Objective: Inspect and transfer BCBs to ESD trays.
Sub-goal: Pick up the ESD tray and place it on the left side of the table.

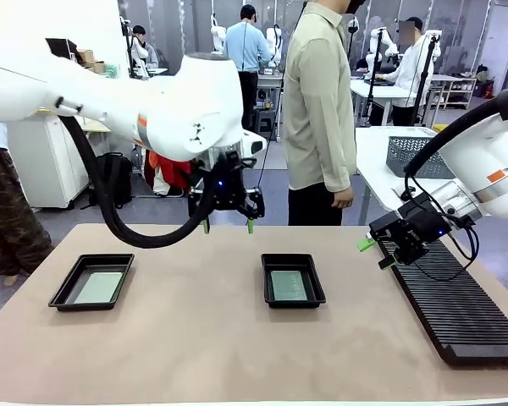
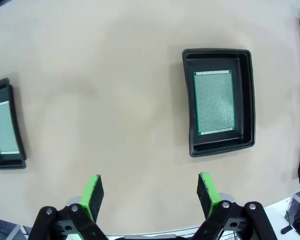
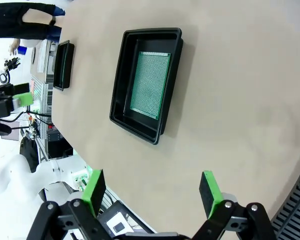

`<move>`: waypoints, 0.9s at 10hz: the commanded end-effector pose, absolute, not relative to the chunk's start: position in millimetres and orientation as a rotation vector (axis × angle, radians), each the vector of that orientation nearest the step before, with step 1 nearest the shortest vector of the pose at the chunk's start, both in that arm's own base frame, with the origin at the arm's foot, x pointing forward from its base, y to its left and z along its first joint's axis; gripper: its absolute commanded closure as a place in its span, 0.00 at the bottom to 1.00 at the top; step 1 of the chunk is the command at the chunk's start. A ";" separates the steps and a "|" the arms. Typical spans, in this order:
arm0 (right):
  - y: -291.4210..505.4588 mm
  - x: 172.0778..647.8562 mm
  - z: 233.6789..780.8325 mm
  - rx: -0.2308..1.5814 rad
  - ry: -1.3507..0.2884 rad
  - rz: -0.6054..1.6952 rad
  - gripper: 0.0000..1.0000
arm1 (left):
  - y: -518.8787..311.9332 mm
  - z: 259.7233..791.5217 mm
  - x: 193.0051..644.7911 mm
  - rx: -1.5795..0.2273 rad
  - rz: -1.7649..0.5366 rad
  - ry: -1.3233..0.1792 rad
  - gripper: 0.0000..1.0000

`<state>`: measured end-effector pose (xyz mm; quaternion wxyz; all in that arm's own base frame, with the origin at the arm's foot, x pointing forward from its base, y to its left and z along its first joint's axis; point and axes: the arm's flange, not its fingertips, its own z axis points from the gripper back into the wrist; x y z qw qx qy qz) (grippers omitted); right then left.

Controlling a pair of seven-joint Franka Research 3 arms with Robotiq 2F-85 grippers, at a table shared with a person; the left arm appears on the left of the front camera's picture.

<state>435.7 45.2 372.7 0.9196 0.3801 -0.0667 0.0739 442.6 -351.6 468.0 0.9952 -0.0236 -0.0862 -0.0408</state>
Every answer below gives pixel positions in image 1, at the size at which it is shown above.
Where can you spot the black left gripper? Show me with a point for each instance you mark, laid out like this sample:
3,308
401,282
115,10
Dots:
228,190

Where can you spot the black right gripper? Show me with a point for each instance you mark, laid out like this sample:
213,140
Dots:
415,224

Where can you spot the green glass plate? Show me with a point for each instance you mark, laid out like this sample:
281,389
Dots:
99,287
288,285

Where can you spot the black ESD tray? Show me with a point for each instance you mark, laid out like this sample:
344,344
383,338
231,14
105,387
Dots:
67,296
317,292

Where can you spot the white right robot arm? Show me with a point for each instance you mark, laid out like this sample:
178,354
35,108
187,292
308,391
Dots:
491,148

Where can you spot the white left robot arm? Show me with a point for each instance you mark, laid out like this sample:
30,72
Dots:
173,110

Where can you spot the beige sleeved right forearm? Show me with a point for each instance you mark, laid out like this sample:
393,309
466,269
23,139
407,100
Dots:
340,173

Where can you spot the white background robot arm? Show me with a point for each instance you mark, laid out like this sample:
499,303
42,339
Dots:
216,36
274,46
385,44

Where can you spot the person's right hand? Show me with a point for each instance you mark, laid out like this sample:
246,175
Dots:
344,199

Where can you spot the red jacket on chair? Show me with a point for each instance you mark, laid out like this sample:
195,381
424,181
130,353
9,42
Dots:
169,173

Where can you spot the white side table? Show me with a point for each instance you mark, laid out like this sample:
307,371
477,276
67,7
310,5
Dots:
372,156

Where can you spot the grey mesh basket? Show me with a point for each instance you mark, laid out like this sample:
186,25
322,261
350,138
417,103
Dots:
402,154

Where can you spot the black slotted board rack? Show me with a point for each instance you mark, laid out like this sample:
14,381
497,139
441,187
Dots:
461,313

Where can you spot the black backpack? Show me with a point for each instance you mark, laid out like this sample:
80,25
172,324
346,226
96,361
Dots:
118,179

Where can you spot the person in beige shirt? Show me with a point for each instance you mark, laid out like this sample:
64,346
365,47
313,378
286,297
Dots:
317,105

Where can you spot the yellow bin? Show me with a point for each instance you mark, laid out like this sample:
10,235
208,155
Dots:
440,128

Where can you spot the person in blue shirt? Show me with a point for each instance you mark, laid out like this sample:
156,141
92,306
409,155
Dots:
247,51

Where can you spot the white background work table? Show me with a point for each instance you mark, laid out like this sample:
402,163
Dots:
377,91

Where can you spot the seated person in grey hoodie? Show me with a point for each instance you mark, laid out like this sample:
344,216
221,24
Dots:
143,51

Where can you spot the black tripod stand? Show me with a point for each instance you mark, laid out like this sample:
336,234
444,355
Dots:
374,76
425,76

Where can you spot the person in white hoodie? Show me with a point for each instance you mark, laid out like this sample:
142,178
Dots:
410,72

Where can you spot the white cabinet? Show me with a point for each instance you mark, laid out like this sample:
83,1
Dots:
46,169

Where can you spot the stacked cardboard boxes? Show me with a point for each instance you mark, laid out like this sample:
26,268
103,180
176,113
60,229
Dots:
89,61

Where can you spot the black computer monitor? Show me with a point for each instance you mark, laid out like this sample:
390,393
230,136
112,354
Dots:
59,44

